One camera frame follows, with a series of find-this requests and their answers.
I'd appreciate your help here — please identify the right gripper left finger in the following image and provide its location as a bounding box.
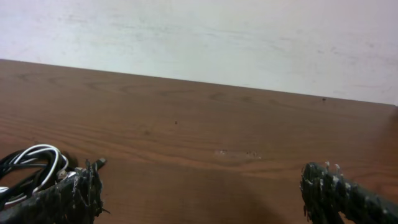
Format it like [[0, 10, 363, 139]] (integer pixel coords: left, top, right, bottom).
[[1, 159, 106, 224]]

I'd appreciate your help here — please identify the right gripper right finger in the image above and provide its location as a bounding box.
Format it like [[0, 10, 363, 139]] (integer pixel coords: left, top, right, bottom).
[[300, 162, 397, 224]]

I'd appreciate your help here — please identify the white USB cable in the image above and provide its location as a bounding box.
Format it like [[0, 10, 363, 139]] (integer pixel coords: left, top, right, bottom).
[[0, 144, 77, 206]]

